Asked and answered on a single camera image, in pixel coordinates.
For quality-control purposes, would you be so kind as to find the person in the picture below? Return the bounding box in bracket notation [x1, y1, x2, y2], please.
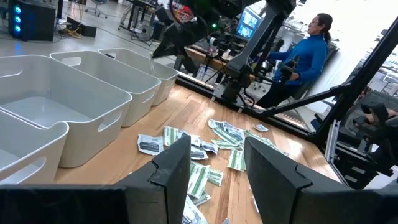
[256, 12, 333, 110]

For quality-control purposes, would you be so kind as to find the office chair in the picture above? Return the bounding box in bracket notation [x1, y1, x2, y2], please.
[85, 0, 108, 18]

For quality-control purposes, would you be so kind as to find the black floor box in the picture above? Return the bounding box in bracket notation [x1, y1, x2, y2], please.
[67, 17, 97, 38]

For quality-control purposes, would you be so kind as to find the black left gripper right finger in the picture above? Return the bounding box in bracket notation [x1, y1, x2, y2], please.
[244, 137, 313, 224]

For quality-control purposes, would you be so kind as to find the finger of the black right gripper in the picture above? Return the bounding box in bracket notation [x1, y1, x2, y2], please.
[152, 27, 178, 58]
[152, 35, 187, 58]

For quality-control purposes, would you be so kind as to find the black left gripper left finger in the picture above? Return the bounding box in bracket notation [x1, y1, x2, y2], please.
[116, 135, 192, 224]

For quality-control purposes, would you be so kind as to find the black leader arm handle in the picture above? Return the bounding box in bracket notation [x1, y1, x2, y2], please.
[279, 60, 299, 85]

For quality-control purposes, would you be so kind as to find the white red-label packet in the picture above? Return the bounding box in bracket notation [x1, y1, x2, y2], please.
[186, 134, 202, 147]

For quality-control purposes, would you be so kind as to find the light grey plastic bin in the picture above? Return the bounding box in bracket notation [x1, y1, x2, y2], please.
[98, 47, 180, 106]
[0, 55, 134, 169]
[0, 108, 70, 185]
[49, 50, 162, 128]

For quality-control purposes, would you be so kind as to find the blue lit computer monitor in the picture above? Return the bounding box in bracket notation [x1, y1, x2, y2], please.
[236, 7, 262, 40]

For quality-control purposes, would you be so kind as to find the silver aluminium profile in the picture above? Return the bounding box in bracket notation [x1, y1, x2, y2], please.
[325, 119, 341, 164]

